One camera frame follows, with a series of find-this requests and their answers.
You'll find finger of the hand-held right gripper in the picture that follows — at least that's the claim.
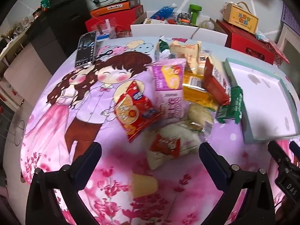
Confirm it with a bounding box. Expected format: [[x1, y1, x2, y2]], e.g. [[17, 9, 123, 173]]
[[289, 142, 300, 160], [268, 141, 292, 169]]

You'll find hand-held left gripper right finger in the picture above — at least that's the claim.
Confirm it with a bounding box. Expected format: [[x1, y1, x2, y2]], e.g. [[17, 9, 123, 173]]
[[199, 142, 275, 225]]

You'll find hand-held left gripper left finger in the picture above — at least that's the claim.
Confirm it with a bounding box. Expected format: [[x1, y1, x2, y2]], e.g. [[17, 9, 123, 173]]
[[26, 142, 102, 225]]

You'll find clear rice cake packet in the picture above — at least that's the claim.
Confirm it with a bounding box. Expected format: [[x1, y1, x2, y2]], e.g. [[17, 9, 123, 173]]
[[185, 103, 215, 133]]

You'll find cream packet red triangle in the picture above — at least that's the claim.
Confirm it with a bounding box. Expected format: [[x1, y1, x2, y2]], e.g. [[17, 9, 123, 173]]
[[146, 124, 202, 170]]

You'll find white tray teal rim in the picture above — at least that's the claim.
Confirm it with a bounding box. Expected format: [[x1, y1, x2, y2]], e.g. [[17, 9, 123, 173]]
[[224, 57, 300, 144]]

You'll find dark green snack packet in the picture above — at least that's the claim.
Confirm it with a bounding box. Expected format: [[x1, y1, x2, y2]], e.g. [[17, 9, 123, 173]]
[[216, 85, 244, 125]]

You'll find red cracker packet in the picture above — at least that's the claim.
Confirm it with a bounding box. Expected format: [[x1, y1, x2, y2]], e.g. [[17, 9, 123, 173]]
[[114, 80, 163, 143]]

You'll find yellow snack packet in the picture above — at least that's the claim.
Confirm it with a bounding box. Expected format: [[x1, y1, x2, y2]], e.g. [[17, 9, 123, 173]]
[[183, 71, 219, 110]]

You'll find red brown snack packet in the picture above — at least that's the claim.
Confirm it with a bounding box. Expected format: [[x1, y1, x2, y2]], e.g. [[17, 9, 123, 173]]
[[204, 57, 231, 106]]

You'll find pink snack packet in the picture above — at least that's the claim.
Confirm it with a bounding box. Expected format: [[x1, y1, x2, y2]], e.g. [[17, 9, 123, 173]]
[[145, 58, 187, 120]]

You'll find clear bread packet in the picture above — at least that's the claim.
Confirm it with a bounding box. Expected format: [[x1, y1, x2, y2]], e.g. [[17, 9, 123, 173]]
[[170, 41, 202, 73]]

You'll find green white snack packet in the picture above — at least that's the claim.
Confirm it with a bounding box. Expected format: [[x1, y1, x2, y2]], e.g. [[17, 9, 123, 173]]
[[155, 36, 171, 61]]

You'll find red patterned box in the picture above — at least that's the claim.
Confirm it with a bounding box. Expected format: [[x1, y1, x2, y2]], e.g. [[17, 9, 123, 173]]
[[267, 40, 291, 64]]

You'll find black smartphone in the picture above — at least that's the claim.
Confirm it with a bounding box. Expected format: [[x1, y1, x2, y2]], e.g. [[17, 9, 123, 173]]
[[74, 30, 98, 69]]

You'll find white shelf unit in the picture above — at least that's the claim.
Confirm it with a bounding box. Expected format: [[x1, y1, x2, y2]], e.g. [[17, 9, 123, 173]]
[[278, 25, 300, 54]]

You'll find light blue tissue packet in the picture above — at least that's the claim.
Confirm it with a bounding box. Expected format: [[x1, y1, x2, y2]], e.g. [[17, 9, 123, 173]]
[[255, 30, 270, 43]]

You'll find blue white packet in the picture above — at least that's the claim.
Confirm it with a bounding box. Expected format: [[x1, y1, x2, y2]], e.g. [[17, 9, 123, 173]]
[[96, 33, 112, 43]]

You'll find clear plastic box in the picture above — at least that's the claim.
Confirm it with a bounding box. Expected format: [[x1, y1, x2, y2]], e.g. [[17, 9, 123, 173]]
[[97, 19, 118, 40]]

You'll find white cardboard box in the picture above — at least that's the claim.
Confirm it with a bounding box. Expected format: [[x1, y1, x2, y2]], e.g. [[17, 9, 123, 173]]
[[130, 23, 228, 46]]

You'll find clear tape roll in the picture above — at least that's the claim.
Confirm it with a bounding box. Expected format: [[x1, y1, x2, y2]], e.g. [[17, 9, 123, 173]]
[[201, 20, 215, 30]]

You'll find purple plastic basket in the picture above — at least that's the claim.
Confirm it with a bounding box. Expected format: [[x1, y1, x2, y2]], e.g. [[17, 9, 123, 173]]
[[280, 2, 300, 26]]

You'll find black cabinet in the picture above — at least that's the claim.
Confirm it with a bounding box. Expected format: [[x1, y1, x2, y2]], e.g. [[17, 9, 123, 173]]
[[26, 0, 94, 64]]

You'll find red cardboard box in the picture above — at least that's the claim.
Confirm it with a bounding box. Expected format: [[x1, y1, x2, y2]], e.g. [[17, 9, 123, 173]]
[[85, 5, 144, 38]]

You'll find small yellow gift box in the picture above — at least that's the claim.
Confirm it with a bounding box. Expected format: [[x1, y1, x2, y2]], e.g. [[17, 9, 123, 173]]
[[222, 1, 259, 34]]

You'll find colourful snack bag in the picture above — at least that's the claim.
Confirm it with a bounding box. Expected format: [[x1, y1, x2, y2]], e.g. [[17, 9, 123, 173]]
[[177, 12, 193, 26]]

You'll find green dumbbell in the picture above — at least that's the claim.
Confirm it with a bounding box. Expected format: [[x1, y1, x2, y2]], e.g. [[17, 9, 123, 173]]
[[189, 4, 202, 26]]

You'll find small white yellow carton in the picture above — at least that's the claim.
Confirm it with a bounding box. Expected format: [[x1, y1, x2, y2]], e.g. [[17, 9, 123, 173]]
[[144, 18, 164, 25]]

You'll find orange flat box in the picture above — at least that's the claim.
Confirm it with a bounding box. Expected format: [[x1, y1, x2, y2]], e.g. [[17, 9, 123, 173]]
[[91, 0, 141, 17]]

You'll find blue plastic bag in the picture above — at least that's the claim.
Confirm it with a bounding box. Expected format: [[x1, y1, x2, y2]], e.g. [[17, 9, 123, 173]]
[[149, 3, 177, 20]]

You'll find red gift box with handle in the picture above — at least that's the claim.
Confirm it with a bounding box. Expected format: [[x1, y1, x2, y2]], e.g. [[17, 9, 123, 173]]
[[216, 20, 276, 65]]

